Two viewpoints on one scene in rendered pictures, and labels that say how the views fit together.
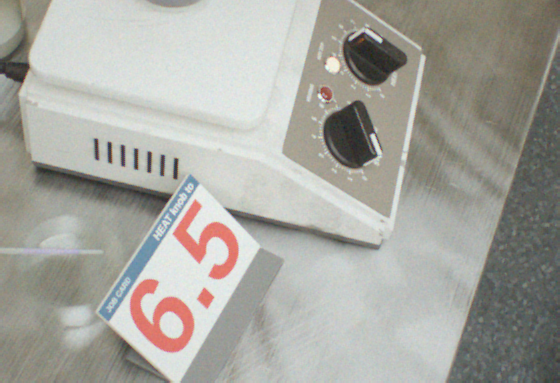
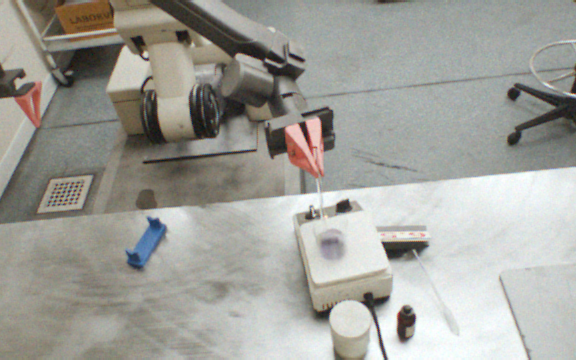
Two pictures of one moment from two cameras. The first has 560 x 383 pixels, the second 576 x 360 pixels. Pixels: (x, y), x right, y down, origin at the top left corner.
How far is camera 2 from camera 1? 75 cm
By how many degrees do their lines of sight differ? 56
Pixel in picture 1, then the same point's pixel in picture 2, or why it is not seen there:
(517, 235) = not seen: hidden behind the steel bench
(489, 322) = not seen: hidden behind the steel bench
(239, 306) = (396, 229)
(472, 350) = not seen: hidden behind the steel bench
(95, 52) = (372, 253)
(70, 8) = (361, 267)
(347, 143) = (346, 207)
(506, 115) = (294, 200)
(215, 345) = (410, 228)
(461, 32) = (270, 219)
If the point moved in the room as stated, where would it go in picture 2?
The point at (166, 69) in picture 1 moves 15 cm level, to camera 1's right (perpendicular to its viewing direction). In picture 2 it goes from (365, 235) to (338, 172)
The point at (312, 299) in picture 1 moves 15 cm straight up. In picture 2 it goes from (381, 217) to (382, 159)
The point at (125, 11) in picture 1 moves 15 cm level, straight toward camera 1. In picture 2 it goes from (352, 254) to (431, 214)
